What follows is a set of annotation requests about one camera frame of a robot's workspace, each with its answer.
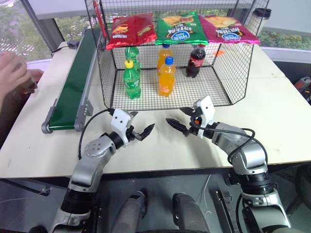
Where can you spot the red chips bag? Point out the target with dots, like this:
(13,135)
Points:
(131,31)

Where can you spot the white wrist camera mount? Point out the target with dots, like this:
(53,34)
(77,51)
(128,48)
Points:
(120,121)
(206,106)

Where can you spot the dark rounded robot leg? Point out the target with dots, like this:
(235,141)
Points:
(188,211)
(132,211)

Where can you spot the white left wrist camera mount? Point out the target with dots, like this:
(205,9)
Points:
(120,121)

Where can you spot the green soda bottle yellow cap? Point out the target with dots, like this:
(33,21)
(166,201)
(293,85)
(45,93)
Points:
(132,82)

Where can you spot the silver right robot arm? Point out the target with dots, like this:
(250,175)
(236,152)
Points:
(250,155)

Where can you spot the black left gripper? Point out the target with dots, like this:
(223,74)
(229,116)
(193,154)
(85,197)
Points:
(131,134)

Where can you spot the orange soda bottle blue cap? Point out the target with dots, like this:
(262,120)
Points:
(163,54)
(167,80)

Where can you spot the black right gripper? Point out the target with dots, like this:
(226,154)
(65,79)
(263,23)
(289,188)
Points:
(195,126)

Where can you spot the black power adapter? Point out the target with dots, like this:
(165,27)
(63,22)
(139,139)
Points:
(73,44)

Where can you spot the orange tag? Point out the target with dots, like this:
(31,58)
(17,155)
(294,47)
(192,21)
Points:
(219,52)

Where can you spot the green chips bag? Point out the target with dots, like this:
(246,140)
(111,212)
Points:
(181,28)

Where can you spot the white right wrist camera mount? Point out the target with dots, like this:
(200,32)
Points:
(206,106)

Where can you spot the green conveyor belt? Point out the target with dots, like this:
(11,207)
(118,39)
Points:
(73,82)

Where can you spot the white cup with black lid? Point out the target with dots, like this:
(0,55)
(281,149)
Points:
(258,20)

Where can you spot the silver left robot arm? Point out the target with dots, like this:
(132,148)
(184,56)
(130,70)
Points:
(82,170)

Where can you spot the person's bare hand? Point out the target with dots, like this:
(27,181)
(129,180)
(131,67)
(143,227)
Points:
(11,68)
(32,75)

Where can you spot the red and black power tool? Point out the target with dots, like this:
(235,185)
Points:
(303,85)

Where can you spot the dark cola bottle red cap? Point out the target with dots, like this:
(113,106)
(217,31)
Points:
(194,63)

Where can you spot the pink chips bag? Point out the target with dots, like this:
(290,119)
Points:
(226,30)

